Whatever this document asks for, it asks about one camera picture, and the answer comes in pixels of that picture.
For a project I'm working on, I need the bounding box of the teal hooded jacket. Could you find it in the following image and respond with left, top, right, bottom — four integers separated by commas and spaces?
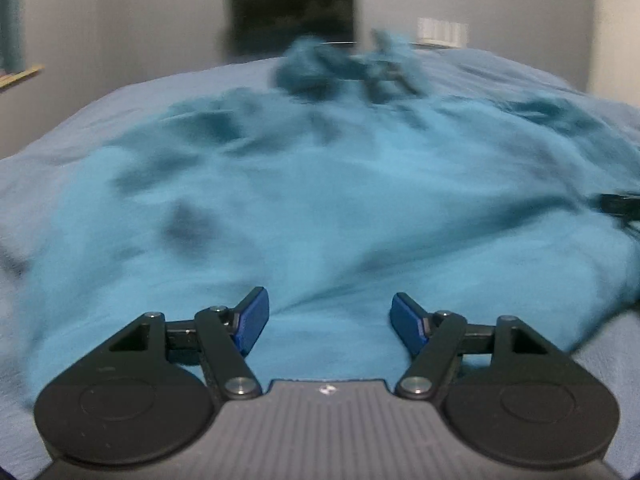
19, 29, 640, 401

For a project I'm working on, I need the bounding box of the white wifi router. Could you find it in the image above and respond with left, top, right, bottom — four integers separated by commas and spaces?
416, 18, 469, 49

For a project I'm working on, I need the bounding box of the black flat monitor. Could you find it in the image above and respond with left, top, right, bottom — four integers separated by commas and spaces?
226, 0, 358, 58

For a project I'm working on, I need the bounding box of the teal window curtain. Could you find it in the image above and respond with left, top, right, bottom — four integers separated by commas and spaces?
1, 0, 24, 74

